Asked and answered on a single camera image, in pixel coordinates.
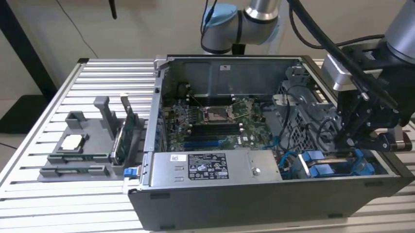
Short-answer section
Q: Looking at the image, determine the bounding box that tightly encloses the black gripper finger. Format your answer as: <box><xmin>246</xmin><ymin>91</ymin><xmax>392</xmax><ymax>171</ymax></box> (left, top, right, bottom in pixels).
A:
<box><xmin>347</xmin><ymin>132</ymin><xmax>391</xmax><ymax>152</ymax></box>
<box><xmin>332</xmin><ymin>90</ymin><xmax>371</xmax><ymax>149</ymax></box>

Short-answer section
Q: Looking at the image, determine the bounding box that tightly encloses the black disk wire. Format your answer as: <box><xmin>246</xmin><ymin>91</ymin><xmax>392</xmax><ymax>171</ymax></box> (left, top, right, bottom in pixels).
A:
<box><xmin>319</xmin><ymin>117</ymin><xmax>344</xmax><ymax>153</ymax></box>
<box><xmin>304</xmin><ymin>122</ymin><xmax>325</xmax><ymax>153</ymax></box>

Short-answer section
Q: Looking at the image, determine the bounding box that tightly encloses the metal disk bay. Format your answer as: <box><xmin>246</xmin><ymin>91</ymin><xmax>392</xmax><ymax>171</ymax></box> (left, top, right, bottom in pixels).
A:
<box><xmin>297</xmin><ymin>145</ymin><xmax>389</xmax><ymax>180</ymax></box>

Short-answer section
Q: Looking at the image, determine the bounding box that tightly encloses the black RAM slot bank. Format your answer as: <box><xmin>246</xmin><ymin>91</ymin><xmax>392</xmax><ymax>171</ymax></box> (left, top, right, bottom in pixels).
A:
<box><xmin>184</xmin><ymin>123</ymin><xmax>242</xmax><ymax>143</ymax></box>
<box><xmin>188</xmin><ymin>95</ymin><xmax>234</xmax><ymax>107</ymax></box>

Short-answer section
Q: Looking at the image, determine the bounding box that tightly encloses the blue expansion slot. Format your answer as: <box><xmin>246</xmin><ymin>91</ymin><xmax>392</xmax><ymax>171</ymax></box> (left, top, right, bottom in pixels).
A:
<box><xmin>184</xmin><ymin>142</ymin><xmax>225</xmax><ymax>150</ymax></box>

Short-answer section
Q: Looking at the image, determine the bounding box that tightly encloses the gray metal drive cage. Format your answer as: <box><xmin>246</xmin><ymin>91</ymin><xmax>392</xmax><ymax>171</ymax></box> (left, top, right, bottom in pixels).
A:
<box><xmin>271</xmin><ymin>65</ymin><xmax>341</xmax><ymax>152</ymax></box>

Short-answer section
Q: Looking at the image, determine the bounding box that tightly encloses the green motherboard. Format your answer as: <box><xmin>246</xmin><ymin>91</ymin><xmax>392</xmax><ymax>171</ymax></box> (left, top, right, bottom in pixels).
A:
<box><xmin>161</xmin><ymin>96</ymin><xmax>276</xmax><ymax>151</ymax></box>

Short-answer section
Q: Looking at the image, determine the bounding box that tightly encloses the metal socket cover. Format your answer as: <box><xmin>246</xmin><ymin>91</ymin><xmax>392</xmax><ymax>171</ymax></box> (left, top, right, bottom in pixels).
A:
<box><xmin>228</xmin><ymin>99</ymin><xmax>256</xmax><ymax>119</ymax></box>

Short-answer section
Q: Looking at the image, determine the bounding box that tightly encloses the CPU socket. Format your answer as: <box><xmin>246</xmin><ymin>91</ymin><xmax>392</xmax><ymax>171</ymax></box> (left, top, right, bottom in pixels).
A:
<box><xmin>201</xmin><ymin>106</ymin><xmax>229</xmax><ymax>124</ymax></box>

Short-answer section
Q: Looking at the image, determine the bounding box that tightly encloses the thin metal locking lever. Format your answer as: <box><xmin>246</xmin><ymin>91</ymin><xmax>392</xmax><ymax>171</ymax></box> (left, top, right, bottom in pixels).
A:
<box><xmin>188</xmin><ymin>94</ymin><xmax>205</xmax><ymax>109</ymax></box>

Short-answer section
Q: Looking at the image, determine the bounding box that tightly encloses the silver power supply unit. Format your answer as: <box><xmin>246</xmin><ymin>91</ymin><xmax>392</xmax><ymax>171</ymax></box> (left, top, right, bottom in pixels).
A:
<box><xmin>148</xmin><ymin>150</ymin><xmax>281</xmax><ymax>188</ymax></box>

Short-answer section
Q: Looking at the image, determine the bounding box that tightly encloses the black open PC case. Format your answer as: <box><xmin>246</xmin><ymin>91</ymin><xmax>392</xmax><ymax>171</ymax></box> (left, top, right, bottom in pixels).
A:
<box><xmin>121</xmin><ymin>53</ymin><xmax>415</xmax><ymax>231</ymax></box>

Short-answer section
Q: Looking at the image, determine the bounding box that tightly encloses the green graphics card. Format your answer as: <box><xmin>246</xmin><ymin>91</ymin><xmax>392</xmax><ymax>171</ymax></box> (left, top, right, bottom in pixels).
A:
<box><xmin>109</xmin><ymin>93</ymin><xmax>144</xmax><ymax>168</ymax></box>

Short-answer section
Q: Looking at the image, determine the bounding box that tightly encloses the gray parts rack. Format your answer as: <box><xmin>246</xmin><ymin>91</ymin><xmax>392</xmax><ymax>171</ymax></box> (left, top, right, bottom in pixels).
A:
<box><xmin>37</xmin><ymin>96</ymin><xmax>149</xmax><ymax>183</ymax></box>

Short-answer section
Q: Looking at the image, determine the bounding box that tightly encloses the silver CPU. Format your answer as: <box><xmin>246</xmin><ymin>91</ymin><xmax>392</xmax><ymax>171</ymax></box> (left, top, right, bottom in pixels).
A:
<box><xmin>61</xmin><ymin>135</ymin><xmax>86</xmax><ymax>150</ymax></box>

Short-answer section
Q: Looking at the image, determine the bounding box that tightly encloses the black stand with base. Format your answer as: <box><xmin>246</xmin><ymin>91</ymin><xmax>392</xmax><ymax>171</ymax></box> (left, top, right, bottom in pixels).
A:
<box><xmin>0</xmin><ymin>0</ymin><xmax>60</xmax><ymax>134</ymax></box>

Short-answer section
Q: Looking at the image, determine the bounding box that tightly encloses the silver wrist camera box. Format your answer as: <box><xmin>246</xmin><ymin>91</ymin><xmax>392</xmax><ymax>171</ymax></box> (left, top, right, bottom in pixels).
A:
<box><xmin>321</xmin><ymin>53</ymin><xmax>361</xmax><ymax>92</ymax></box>

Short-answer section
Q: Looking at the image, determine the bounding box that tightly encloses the long thin black wire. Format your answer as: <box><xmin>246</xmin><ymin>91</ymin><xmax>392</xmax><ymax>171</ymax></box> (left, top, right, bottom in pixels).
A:
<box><xmin>277</xmin><ymin>83</ymin><xmax>315</xmax><ymax>150</ymax></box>

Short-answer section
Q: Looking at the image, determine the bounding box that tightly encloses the short blue wire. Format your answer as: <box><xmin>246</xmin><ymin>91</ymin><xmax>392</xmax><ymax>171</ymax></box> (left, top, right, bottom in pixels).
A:
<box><xmin>264</xmin><ymin>135</ymin><xmax>280</xmax><ymax>149</ymax></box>

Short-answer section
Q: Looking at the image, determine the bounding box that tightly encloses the blue data wire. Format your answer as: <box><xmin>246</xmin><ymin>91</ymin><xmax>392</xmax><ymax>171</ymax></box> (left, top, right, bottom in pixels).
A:
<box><xmin>280</xmin><ymin>150</ymin><xmax>297</xmax><ymax>170</ymax></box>

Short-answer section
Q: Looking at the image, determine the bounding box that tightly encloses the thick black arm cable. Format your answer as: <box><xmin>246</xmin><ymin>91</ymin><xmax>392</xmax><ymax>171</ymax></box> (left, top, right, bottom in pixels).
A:
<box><xmin>285</xmin><ymin>0</ymin><xmax>399</xmax><ymax>109</ymax></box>

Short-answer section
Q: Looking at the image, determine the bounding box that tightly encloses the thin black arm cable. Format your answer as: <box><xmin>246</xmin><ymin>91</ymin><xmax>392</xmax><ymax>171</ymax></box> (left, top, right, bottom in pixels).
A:
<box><xmin>291</xmin><ymin>6</ymin><xmax>387</xmax><ymax>49</ymax></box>

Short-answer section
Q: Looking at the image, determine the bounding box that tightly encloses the black cable on arm joint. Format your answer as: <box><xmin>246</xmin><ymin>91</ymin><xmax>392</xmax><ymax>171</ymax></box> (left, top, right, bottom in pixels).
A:
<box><xmin>201</xmin><ymin>0</ymin><xmax>218</xmax><ymax>31</ymax></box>

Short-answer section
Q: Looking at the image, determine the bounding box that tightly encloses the thin dark wall cable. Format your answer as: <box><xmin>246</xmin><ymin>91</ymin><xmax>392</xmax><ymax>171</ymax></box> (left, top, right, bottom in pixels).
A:
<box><xmin>54</xmin><ymin>0</ymin><xmax>98</xmax><ymax>59</ymax></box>

